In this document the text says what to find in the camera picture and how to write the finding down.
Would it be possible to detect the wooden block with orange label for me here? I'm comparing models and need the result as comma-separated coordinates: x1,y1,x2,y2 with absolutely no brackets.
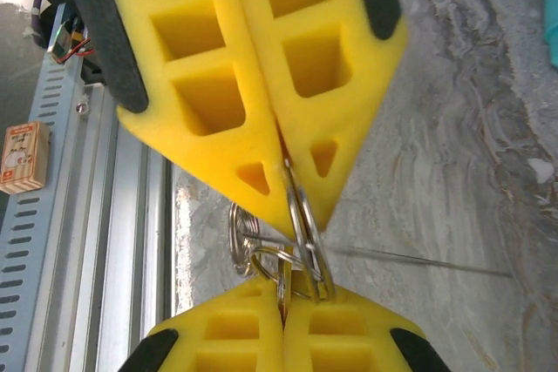
0,121,52,195

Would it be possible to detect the grey slotted cable duct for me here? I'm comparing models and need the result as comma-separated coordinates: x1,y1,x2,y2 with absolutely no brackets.
0,1,114,372

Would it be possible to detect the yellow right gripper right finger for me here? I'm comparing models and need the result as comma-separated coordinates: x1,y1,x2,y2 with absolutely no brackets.
282,287,454,372

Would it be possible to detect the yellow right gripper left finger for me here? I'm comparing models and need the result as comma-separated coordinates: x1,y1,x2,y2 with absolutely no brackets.
124,278,284,372

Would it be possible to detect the small silver key ring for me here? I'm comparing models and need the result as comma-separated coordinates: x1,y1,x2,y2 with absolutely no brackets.
248,244,303,282

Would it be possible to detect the thin metal wire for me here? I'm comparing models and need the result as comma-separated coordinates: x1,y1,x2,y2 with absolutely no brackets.
243,234,514,280

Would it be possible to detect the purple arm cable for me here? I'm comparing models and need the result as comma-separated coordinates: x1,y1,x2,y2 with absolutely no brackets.
25,0,47,49

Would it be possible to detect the metal spring keychain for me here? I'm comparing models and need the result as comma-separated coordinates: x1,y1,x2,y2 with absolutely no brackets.
227,201,262,278

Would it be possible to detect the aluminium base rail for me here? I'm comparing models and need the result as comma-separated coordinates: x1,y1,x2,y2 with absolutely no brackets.
69,79,175,372

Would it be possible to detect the small circuit board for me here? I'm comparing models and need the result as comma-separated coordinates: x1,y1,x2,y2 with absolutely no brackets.
50,17,95,66

